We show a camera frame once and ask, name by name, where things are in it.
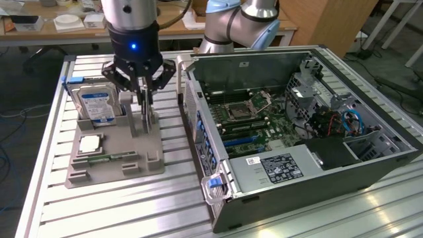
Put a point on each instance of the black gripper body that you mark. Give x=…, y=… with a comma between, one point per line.
x=135, y=42

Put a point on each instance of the RAM memory stick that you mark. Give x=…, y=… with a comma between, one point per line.
x=148, y=119

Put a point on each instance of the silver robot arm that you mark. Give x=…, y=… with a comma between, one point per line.
x=132, y=12

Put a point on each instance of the blue expansion slot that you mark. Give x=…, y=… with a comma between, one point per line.
x=240, y=140

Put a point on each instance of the hard disk with blue carrier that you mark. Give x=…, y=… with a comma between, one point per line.
x=95, y=104

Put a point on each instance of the white carton box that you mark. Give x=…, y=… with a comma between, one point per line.
x=92, y=21

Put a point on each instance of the white paper stack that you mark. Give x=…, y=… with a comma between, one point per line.
x=192, y=22

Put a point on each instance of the brown cardboard box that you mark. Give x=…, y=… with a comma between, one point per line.
x=197, y=7

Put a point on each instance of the CPU socket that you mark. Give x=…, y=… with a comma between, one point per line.
x=237, y=110

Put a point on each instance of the silver CPU chip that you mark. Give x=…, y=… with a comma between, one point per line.
x=91, y=144

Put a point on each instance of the metal socket cover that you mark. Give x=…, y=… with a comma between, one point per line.
x=260, y=99

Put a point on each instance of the green RAM stick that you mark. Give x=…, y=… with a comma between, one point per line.
x=244, y=126
x=111, y=156

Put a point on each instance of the grey parts rack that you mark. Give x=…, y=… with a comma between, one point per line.
x=139, y=158

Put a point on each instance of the white box black top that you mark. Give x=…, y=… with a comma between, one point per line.
x=28, y=23

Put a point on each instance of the green motherboard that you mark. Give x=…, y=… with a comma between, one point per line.
x=264, y=134

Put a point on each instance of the silver chipset heatsink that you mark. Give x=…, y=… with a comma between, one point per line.
x=278, y=145

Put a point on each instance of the blue case release latch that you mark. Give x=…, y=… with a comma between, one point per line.
x=213, y=183

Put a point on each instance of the grey power supply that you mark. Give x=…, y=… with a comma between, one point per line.
x=244, y=178

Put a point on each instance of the wooden cabinet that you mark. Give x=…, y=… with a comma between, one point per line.
x=330, y=24

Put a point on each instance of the black open PC case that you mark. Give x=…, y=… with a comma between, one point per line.
x=298, y=198

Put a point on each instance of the wooden desk white frame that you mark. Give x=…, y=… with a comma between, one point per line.
x=65, y=35

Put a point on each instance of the white table frame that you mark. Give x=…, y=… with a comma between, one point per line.
x=374, y=33

